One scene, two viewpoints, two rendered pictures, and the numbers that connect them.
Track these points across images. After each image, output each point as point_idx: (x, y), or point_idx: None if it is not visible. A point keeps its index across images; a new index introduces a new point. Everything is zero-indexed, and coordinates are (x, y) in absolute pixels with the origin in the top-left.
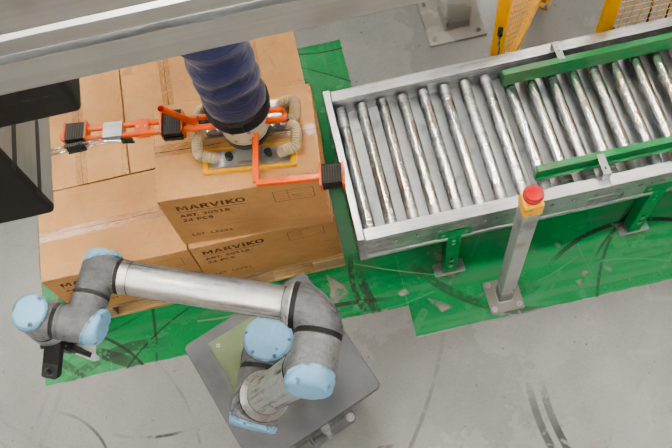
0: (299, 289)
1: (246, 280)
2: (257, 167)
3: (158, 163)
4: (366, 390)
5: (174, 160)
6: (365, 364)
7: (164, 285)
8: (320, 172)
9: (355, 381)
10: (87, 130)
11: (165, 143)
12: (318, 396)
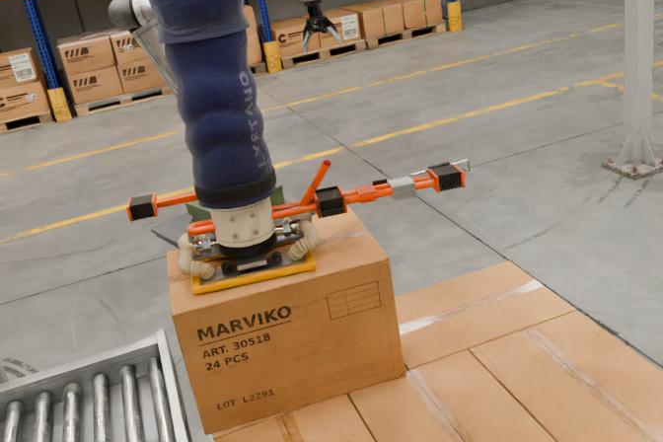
0: None
1: None
2: None
3: (358, 225)
4: (162, 224)
5: (340, 230)
6: (160, 233)
7: None
8: (152, 197)
9: (170, 225)
10: (432, 179)
11: (357, 237)
12: None
